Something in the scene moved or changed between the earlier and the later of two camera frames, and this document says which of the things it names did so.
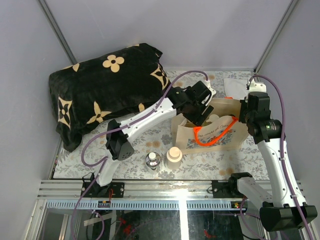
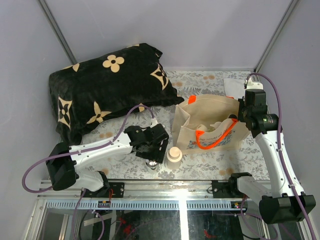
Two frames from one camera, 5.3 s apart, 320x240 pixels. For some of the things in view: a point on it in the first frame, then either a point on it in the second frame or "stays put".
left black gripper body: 195,112 to 155,153
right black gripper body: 245,115 stays put
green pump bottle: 212,117 to 215,125
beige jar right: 174,157 stays put
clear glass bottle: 152,160 stays put
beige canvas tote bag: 222,130 stays put
